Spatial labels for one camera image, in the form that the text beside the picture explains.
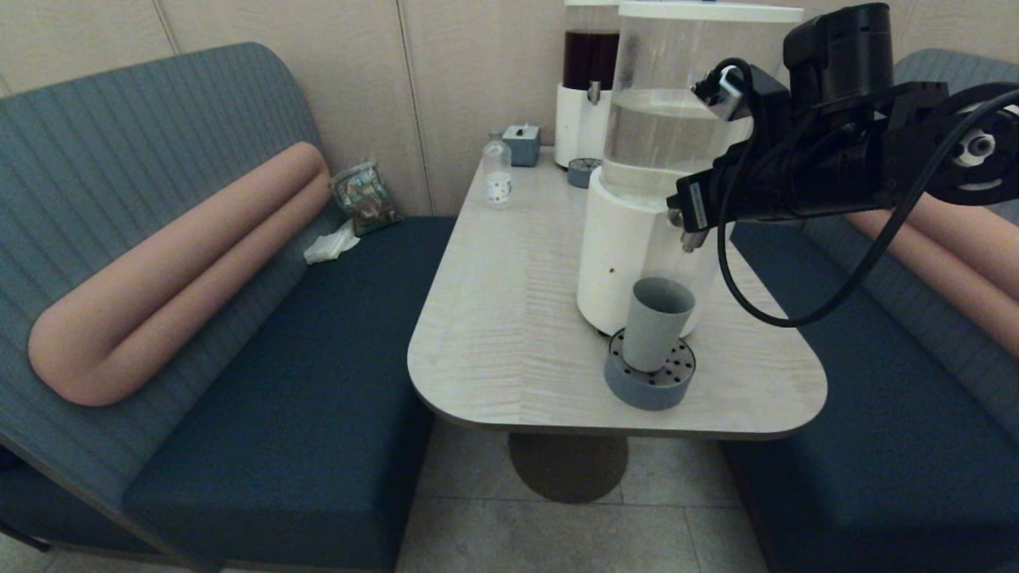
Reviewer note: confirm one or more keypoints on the clear water dispenser white base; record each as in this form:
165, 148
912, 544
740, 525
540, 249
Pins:
629, 255

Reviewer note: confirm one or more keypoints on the blue upholstered booth sofa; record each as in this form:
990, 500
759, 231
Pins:
876, 414
318, 382

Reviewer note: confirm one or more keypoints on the printed snack bag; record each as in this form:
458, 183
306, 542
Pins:
366, 201

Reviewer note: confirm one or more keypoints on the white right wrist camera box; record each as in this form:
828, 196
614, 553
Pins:
731, 91

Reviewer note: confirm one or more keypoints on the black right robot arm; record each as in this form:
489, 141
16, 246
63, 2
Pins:
844, 48

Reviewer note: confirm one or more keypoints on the clear plastic bottle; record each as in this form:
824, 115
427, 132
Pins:
497, 185

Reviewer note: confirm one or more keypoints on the large blue round drip tray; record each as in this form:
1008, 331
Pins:
645, 394

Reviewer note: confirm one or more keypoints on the pink bolster cushion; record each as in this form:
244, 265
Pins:
159, 278
955, 270

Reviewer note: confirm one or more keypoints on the small steel beverage dispenser tap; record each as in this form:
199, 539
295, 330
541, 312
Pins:
594, 93

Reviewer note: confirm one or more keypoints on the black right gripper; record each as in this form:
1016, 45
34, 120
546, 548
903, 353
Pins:
796, 175

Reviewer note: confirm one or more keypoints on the small blue round drip tray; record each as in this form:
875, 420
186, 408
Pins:
579, 177

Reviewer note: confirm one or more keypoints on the dark beverage dispenser white base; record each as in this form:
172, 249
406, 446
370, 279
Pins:
577, 119

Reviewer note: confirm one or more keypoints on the crumpled white tissue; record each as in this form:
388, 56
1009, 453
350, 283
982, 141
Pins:
328, 247

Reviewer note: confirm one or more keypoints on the grey plastic cup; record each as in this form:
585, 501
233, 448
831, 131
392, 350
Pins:
654, 330

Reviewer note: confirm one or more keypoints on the steel water dispenser tap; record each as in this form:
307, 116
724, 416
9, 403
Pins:
692, 239

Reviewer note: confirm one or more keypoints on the blue-grey tissue box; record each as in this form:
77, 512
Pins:
521, 150

